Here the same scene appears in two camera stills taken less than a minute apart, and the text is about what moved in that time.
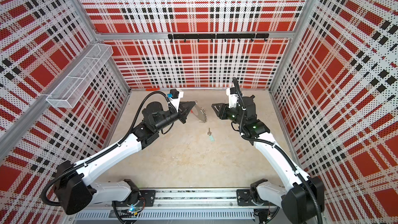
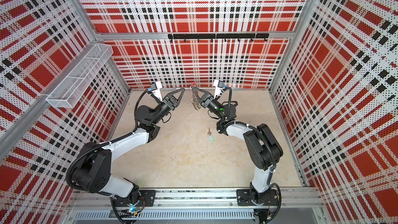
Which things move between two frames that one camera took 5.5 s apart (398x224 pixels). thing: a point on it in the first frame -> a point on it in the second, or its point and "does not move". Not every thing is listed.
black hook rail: x=224 y=36 does not move
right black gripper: x=223 y=110 -> x=208 y=101
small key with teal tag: x=211 y=137 does not move
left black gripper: x=184 y=109 -> x=170 y=101
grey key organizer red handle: x=200 y=113 -> x=194 y=99
